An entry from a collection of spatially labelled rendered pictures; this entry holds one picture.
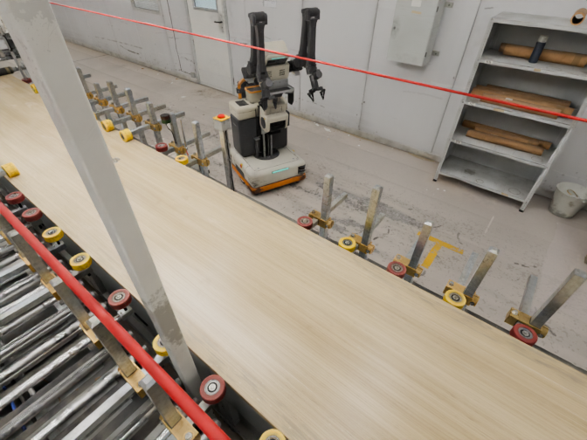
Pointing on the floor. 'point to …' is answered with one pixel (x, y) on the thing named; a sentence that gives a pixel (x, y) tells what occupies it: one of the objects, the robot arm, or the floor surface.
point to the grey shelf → (508, 183)
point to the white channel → (94, 166)
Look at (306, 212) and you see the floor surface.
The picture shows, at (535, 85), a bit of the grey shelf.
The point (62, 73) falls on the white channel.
